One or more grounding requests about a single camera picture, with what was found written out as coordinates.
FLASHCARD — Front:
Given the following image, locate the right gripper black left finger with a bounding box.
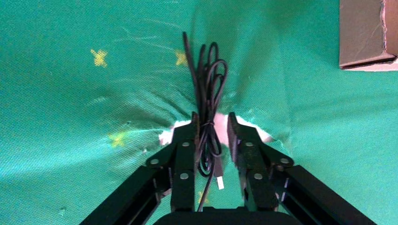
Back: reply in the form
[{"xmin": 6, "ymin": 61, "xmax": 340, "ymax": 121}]
[{"xmin": 79, "ymin": 112, "xmax": 200, "ymax": 225}]

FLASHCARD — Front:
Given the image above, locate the open brown cardboard box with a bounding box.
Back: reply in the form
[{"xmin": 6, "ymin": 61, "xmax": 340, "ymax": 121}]
[{"xmin": 338, "ymin": 0, "xmax": 398, "ymax": 72}]

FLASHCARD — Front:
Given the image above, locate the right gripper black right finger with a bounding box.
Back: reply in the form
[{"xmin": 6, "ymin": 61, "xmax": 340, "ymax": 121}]
[{"xmin": 227, "ymin": 112, "xmax": 378, "ymax": 225}]

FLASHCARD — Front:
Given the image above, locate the thin black USB cable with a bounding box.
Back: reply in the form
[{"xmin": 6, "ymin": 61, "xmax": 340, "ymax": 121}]
[{"xmin": 182, "ymin": 30, "xmax": 230, "ymax": 214}]

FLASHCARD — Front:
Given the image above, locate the green table cloth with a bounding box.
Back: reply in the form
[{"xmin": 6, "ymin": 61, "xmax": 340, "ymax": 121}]
[{"xmin": 0, "ymin": 0, "xmax": 398, "ymax": 225}]

